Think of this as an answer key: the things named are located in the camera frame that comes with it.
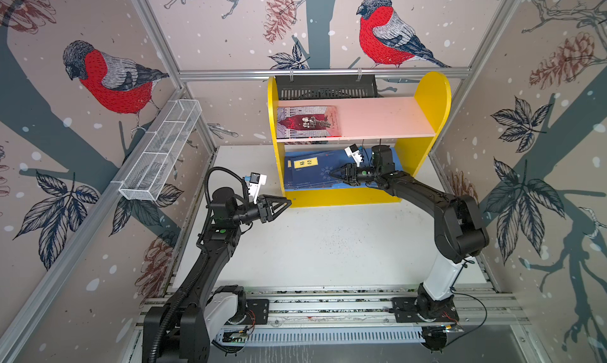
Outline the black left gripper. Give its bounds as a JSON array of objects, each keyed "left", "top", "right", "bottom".
[{"left": 231, "top": 194, "right": 290, "bottom": 227}]

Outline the navy book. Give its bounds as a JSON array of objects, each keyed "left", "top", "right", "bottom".
[
  {"left": 284, "top": 157, "right": 297, "bottom": 191},
  {"left": 285, "top": 150, "right": 353, "bottom": 191}
]

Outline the red illustrated book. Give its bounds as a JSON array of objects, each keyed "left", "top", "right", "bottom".
[{"left": 276, "top": 106, "right": 342, "bottom": 139}]

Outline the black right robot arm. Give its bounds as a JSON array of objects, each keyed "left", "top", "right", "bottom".
[{"left": 330, "top": 145, "right": 489, "bottom": 321}]

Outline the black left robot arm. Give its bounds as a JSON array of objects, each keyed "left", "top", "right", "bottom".
[{"left": 142, "top": 173, "right": 292, "bottom": 362}]

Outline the yellow shelf with coloured boards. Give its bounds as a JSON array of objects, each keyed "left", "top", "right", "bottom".
[{"left": 268, "top": 71, "right": 452, "bottom": 185}]

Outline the black perforated tray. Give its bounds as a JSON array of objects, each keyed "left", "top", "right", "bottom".
[{"left": 277, "top": 75, "right": 379, "bottom": 101}]

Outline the aluminium top crossbar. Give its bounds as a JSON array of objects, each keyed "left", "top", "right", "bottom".
[{"left": 178, "top": 67, "right": 472, "bottom": 83}]

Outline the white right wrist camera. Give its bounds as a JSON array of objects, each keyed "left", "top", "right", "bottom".
[{"left": 345, "top": 144, "right": 365, "bottom": 167}]

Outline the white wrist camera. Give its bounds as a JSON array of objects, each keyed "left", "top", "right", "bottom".
[
  {"left": 345, "top": 144, "right": 365, "bottom": 167},
  {"left": 245, "top": 173, "right": 267, "bottom": 203}
]

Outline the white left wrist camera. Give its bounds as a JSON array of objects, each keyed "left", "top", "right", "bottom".
[{"left": 245, "top": 173, "right": 267, "bottom": 203}]

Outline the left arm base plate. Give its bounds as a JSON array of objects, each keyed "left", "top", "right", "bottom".
[{"left": 225, "top": 299, "right": 270, "bottom": 326}]

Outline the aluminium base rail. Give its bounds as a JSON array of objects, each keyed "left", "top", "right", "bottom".
[{"left": 216, "top": 284, "right": 528, "bottom": 347}]

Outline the white wire mesh basket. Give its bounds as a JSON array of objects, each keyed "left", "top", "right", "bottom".
[{"left": 119, "top": 99, "right": 202, "bottom": 201}]

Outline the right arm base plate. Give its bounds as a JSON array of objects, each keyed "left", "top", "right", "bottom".
[{"left": 390, "top": 296, "right": 459, "bottom": 323}]

